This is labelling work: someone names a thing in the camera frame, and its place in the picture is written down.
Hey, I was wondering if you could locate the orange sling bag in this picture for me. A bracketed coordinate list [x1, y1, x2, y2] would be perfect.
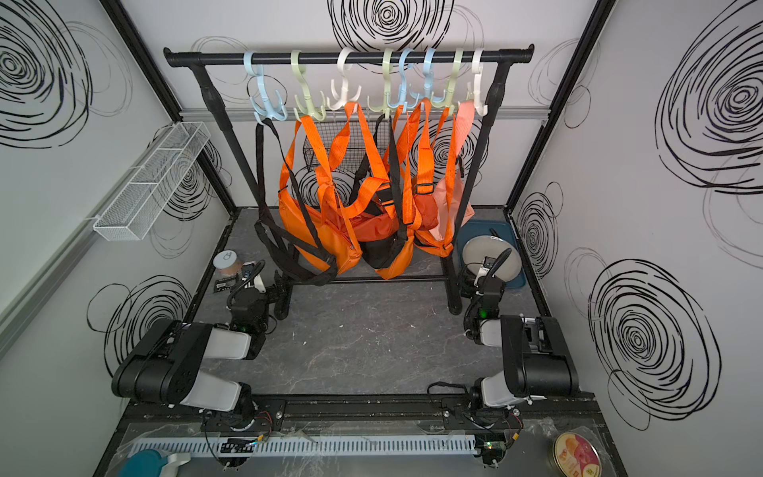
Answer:
[412, 99, 473, 258]

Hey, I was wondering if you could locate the pink sling bag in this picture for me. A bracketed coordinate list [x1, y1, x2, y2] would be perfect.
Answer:
[429, 101, 475, 242]

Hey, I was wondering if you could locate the orange drawstring bag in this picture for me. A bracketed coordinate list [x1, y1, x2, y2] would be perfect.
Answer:
[375, 232, 414, 280]

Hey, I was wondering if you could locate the orange and black backpack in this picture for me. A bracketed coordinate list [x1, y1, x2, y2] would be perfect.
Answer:
[254, 119, 338, 286]

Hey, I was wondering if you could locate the black sling bag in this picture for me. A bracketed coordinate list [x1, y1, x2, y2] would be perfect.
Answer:
[350, 117, 411, 269]

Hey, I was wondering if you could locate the orange crossbody bag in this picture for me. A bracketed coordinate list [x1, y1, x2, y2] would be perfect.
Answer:
[278, 116, 362, 274]

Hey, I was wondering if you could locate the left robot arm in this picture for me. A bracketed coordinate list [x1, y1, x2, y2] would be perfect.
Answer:
[111, 260, 294, 419]

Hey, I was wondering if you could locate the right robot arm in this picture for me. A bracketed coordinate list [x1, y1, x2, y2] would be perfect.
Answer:
[464, 266, 580, 409]

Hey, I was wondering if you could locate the light blue hook leftmost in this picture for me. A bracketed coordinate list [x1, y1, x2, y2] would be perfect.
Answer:
[242, 51, 288, 124]

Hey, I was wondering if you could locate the light blue hook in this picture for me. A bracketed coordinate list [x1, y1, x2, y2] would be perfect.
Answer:
[393, 48, 413, 112]
[242, 51, 288, 124]
[420, 48, 436, 105]

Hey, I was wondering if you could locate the light blue hook middle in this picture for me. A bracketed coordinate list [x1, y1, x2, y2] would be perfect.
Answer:
[393, 48, 413, 112]

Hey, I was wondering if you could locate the white hook middle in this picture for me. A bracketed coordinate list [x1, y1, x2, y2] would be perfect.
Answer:
[325, 47, 362, 111]

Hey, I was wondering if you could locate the white hook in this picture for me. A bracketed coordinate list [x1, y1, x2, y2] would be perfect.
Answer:
[325, 47, 362, 111]
[466, 49, 489, 116]

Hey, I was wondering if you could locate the white hook rightmost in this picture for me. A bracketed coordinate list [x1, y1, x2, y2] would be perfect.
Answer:
[466, 49, 489, 116]

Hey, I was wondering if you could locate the light green hook right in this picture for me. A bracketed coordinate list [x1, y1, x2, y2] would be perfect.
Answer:
[431, 48, 464, 109]

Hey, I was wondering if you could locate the light green hook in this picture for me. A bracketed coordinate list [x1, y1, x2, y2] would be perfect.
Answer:
[290, 50, 327, 121]
[367, 49, 395, 118]
[431, 48, 464, 109]

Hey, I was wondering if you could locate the light blue hook right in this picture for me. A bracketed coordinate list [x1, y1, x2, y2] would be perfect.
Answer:
[420, 48, 436, 105]

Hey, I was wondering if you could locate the light green hook left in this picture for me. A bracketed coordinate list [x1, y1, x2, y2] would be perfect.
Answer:
[290, 50, 327, 121]

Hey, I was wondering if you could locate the light green hook middle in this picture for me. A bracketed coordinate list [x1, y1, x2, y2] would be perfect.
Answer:
[367, 49, 395, 118]

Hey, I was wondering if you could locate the small black card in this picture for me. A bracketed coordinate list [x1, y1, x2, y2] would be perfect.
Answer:
[213, 275, 240, 293]

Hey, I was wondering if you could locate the grey round plate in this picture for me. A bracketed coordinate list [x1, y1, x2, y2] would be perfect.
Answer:
[461, 236, 522, 282]

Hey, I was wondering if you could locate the teal tray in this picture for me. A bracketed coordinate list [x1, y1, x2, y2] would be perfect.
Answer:
[456, 219, 526, 289]

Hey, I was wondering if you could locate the teal round object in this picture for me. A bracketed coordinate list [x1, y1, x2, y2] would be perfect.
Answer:
[118, 449, 191, 477]

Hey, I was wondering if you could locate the round printed tin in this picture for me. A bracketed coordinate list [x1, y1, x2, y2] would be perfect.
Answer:
[550, 432, 602, 477]

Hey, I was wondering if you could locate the black garment rack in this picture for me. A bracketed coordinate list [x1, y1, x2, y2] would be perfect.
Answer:
[163, 44, 534, 316]

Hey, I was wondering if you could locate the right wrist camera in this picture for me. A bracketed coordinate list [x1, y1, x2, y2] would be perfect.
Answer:
[474, 256, 497, 286]

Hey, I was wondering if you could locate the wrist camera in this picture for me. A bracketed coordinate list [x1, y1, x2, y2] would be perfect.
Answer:
[474, 256, 497, 286]
[242, 260, 266, 293]

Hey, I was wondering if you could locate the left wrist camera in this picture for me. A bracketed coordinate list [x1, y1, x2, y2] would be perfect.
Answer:
[242, 260, 266, 293]

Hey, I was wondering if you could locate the white mesh wall shelf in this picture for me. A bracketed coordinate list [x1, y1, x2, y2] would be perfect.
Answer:
[93, 122, 210, 242]

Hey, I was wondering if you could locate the white slotted cable duct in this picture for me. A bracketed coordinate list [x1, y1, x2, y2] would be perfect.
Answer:
[127, 435, 479, 458]

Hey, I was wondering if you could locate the black wire basket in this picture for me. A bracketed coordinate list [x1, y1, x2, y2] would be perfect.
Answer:
[302, 118, 393, 174]

